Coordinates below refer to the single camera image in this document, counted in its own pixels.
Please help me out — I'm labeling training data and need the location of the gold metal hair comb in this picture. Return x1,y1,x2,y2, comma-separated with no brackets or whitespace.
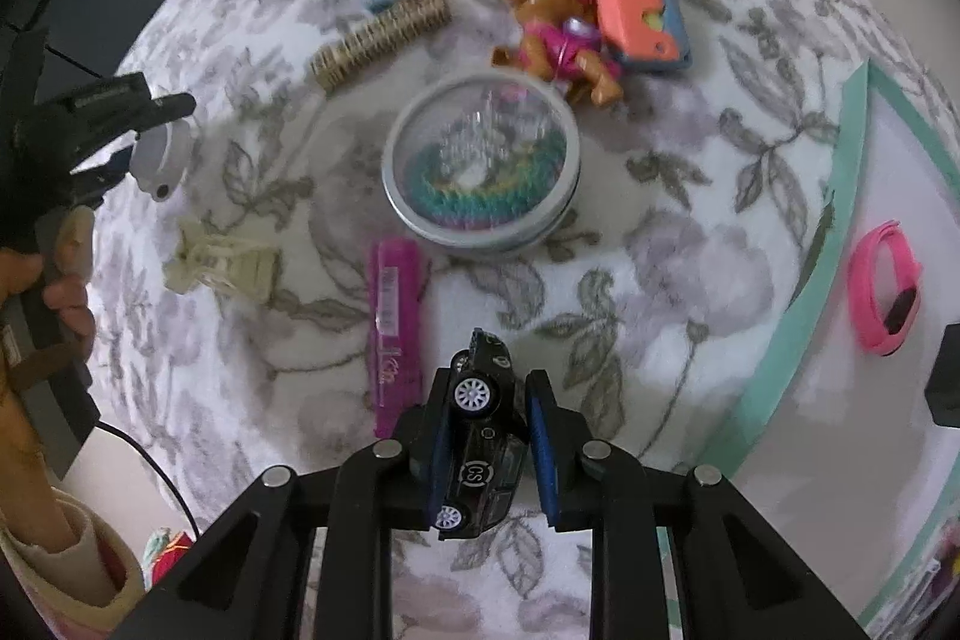
309,0,451,92

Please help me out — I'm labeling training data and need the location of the teal cardboard box lid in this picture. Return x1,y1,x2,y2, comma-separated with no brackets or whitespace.
703,64,958,638

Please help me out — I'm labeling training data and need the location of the black cable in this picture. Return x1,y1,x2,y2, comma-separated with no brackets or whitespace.
96,417,203,545

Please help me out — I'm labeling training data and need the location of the round tin with beads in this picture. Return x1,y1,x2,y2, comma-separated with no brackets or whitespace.
381,67,581,260

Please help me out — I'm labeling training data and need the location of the person's left forearm sleeve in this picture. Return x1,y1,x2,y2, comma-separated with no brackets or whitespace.
0,375,148,640

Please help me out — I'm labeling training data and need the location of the purple lip balm tube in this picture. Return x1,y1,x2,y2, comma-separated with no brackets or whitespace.
368,237,425,438

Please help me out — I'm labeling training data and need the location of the black toy car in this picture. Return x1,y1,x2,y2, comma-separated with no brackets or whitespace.
433,328,529,539

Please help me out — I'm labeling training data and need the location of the brown puppy toy figure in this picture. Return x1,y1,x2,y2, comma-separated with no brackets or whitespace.
491,0,623,107

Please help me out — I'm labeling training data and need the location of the white round plastic case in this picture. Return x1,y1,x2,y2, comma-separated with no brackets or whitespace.
128,119,194,202

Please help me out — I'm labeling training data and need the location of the large pink blue toy block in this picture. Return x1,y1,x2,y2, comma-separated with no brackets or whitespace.
596,0,692,71

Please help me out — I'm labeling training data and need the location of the floral grey white blanket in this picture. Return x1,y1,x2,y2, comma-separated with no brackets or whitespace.
93,0,958,523

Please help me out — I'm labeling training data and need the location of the pink wrist band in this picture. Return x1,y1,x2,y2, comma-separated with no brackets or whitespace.
846,221,923,356

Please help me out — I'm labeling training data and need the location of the person's left hand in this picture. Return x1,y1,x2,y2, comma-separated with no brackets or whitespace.
2,248,94,392

